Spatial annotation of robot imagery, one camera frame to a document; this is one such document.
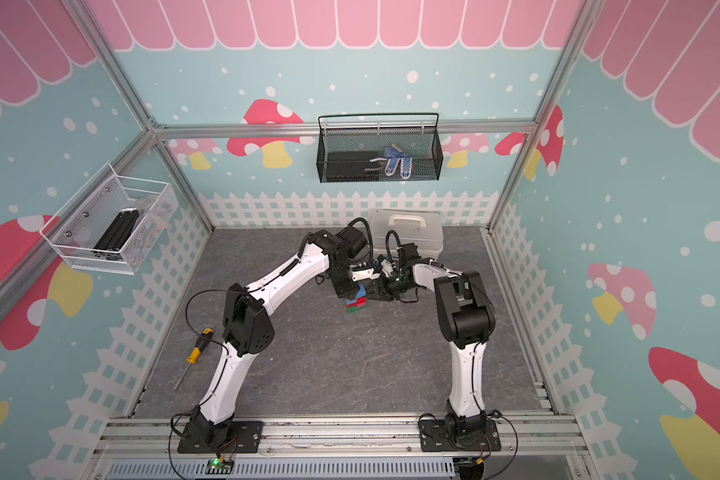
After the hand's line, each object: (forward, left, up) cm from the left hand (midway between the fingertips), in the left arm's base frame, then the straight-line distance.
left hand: (346, 293), depth 90 cm
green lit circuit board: (-43, +29, -12) cm, 53 cm away
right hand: (+3, -6, -5) cm, 8 cm away
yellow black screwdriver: (-13, +43, -9) cm, 46 cm away
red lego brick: (-1, -4, -4) cm, 6 cm away
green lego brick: (-1, -2, -9) cm, 9 cm away
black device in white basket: (-1, +52, +26) cm, 58 cm away
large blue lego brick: (-1, -4, +1) cm, 4 cm away
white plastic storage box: (+27, -26, +2) cm, 37 cm away
